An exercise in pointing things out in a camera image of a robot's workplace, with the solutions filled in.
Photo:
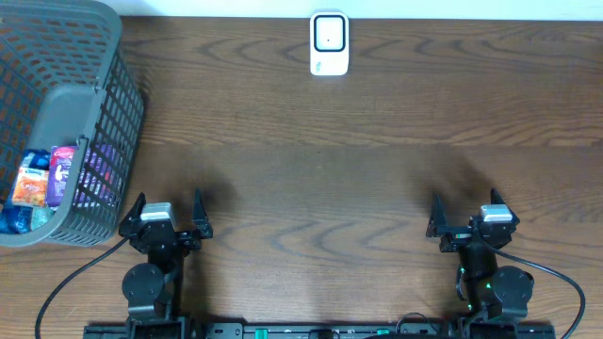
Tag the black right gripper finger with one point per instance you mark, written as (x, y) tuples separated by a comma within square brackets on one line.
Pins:
[(438, 223), (495, 197)]

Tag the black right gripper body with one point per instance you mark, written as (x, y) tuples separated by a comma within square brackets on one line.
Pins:
[(462, 235)]

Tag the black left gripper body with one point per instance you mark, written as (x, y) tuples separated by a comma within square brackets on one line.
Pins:
[(184, 236)]

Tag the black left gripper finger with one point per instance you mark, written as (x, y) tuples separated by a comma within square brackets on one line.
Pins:
[(133, 215), (199, 217)]

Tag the purple noodle packet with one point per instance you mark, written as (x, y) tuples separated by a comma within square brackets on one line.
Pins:
[(59, 168)]

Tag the mint green wipes packet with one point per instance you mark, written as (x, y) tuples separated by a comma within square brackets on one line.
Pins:
[(40, 216)]

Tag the orange tissue packet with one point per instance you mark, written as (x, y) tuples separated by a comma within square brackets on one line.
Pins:
[(30, 187)]

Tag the blue snack wrapper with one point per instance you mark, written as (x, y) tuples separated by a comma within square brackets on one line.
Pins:
[(16, 219)]

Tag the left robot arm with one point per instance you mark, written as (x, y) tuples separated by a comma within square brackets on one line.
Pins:
[(153, 289)]

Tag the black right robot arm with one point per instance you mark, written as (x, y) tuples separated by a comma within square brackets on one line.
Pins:
[(497, 296)]

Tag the white barcode scanner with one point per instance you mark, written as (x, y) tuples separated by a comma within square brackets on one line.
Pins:
[(329, 43)]

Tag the grey plastic mesh basket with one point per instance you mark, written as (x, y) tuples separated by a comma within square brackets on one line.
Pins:
[(64, 82)]

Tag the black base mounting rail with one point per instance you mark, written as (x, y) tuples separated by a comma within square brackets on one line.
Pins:
[(340, 331)]

